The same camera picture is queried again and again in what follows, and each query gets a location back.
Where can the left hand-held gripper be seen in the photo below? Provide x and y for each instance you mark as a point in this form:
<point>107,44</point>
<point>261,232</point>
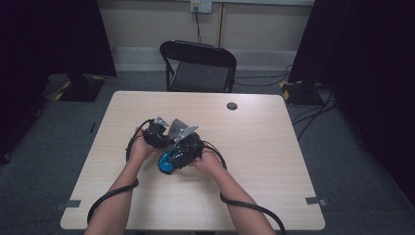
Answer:
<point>156,138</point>

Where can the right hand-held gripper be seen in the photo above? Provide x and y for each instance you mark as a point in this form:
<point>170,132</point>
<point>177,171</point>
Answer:
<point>189,148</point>

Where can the grey and blue fuzzy sock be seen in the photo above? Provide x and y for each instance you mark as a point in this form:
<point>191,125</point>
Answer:
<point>164,164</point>

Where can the person's left hand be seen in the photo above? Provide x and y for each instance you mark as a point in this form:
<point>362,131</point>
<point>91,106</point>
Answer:
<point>140,151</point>

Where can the person's right hand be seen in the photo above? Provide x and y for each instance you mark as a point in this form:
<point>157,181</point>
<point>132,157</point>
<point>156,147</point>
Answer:
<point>210,164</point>

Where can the round dark table grommet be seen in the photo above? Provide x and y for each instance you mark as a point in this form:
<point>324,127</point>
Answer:
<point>232,106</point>

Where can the black stand base yellow stripes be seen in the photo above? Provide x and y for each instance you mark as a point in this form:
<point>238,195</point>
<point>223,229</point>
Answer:
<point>300,94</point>
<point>81,93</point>

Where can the black folding chair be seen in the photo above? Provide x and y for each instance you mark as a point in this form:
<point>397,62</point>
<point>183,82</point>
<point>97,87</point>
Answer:
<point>195,52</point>

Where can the grey tape strip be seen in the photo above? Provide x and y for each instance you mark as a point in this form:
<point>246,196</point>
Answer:
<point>70,204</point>
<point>314,200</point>

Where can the black curtain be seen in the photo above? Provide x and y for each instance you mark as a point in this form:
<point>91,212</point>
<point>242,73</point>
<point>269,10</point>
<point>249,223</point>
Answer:
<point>375,65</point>
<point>49,39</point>

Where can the thin wall conduit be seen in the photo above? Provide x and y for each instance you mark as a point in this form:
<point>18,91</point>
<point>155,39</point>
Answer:
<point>221,23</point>

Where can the white wall socket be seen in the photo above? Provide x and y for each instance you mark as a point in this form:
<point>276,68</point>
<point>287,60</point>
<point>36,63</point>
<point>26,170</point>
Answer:
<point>205,6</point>

